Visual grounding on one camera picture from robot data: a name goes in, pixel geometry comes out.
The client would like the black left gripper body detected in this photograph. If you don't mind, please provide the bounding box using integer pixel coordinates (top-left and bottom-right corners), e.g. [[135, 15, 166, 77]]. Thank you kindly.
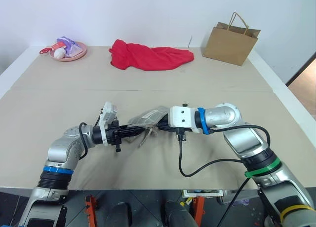
[[106, 121, 123, 153]]

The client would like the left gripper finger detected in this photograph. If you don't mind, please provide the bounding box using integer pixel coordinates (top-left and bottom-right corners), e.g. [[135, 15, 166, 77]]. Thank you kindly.
[[120, 126, 146, 134], [121, 131, 144, 140]]

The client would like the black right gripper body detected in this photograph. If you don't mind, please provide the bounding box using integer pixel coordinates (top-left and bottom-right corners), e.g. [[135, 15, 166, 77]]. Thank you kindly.
[[164, 113, 192, 134]]

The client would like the grey checked fabric pouch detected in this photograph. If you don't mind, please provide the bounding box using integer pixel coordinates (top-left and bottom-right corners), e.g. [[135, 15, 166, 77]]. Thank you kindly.
[[123, 105, 171, 150]]

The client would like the red cloth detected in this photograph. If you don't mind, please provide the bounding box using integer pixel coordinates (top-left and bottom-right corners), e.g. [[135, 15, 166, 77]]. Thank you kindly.
[[108, 38, 195, 72]]

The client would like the beige table cover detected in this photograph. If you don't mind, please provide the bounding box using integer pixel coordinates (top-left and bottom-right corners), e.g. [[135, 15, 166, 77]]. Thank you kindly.
[[0, 46, 308, 190]]

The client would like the white box under table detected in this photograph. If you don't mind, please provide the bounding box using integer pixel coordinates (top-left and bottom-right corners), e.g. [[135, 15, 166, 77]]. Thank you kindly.
[[182, 188, 224, 198]]

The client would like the orange metal stand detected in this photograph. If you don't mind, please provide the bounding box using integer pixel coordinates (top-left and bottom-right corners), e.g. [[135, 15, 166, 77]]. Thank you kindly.
[[84, 194, 98, 227], [192, 196, 205, 227]]

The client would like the dark rounded shape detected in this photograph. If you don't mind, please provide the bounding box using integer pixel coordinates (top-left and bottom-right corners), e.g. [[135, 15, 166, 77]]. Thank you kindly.
[[163, 200, 198, 227], [104, 202, 132, 227]]

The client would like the pink plate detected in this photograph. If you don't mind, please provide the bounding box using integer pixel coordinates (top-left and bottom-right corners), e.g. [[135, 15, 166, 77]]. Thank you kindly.
[[49, 41, 88, 63]]

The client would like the purple and white pouch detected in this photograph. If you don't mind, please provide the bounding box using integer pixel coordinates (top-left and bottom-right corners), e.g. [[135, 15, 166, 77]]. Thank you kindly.
[[56, 36, 83, 58]]

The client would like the brown paper bag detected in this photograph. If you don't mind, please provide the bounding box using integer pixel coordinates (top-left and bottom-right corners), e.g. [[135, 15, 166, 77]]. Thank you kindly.
[[201, 11, 262, 67]]

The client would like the red and white packet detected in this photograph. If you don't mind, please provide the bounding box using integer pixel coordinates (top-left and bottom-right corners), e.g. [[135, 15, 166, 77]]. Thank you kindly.
[[51, 42, 67, 51]]

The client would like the white table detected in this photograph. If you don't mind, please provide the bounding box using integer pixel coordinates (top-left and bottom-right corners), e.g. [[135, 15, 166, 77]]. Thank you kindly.
[[0, 44, 316, 200]]

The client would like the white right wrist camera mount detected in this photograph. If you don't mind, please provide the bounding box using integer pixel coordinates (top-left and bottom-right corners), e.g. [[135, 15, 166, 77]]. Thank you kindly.
[[169, 106, 201, 134]]

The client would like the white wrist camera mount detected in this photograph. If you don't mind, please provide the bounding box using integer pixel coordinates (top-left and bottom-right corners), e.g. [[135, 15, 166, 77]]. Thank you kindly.
[[169, 106, 201, 134], [98, 101, 119, 148]]

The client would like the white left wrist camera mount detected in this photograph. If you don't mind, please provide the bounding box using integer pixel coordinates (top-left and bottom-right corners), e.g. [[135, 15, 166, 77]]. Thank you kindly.
[[98, 101, 119, 148]]

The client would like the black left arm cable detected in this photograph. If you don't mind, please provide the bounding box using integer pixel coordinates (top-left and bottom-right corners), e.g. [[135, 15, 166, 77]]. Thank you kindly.
[[78, 110, 103, 161]]

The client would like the dark door frame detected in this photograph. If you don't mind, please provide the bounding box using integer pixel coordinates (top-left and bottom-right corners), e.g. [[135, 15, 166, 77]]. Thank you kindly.
[[285, 51, 316, 88]]

